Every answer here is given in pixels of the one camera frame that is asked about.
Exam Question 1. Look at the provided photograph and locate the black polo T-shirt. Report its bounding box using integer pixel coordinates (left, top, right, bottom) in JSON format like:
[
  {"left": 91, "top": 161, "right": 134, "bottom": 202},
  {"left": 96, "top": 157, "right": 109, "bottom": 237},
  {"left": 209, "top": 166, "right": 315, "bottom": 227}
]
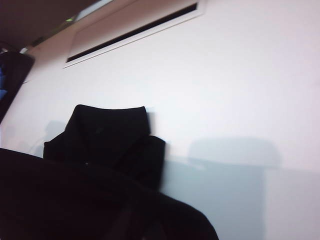
[{"left": 0, "top": 104, "right": 220, "bottom": 240}]

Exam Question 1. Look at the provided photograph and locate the blue cloth item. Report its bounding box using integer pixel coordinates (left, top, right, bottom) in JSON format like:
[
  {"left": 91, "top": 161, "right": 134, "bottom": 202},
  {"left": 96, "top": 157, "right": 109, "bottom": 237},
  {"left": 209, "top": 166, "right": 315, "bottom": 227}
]
[{"left": 0, "top": 63, "right": 8, "bottom": 102}]

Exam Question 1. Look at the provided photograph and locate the dark monitor at edge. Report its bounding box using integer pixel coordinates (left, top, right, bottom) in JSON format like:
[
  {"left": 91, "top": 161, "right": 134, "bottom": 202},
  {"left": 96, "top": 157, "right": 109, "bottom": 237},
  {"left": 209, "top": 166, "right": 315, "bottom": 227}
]
[{"left": 0, "top": 51, "right": 35, "bottom": 124}]

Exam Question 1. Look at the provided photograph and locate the white framed table cable slot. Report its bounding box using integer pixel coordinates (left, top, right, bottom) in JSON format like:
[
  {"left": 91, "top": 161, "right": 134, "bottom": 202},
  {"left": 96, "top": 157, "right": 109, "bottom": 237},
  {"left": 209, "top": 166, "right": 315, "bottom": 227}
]
[{"left": 63, "top": 0, "right": 208, "bottom": 70}]

